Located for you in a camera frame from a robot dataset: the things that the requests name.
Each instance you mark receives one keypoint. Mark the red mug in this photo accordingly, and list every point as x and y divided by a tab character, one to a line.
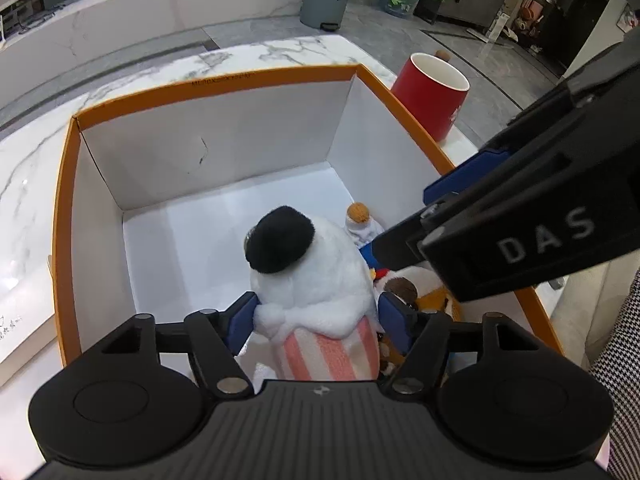
425	100

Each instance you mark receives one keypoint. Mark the marble tv console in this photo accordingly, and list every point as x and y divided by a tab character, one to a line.
125	15

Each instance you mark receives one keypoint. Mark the white striped plush toy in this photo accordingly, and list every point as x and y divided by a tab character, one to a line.
325	270

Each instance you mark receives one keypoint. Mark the orange-rimmed white box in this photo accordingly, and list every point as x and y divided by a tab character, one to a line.
225	125

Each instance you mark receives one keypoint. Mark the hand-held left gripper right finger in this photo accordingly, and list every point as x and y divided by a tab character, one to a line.
395	320

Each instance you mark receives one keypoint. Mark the long white box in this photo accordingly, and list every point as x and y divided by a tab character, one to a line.
25	340

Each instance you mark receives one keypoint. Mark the orange duck plush toy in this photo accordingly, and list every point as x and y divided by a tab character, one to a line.
422	280

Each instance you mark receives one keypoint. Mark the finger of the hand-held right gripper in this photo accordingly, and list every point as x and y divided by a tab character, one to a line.
400	245
465	175

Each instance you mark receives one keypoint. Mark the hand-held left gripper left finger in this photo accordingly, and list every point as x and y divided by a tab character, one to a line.
242	322

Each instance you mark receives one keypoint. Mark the houndstooth garment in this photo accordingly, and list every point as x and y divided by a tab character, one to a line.
620	385

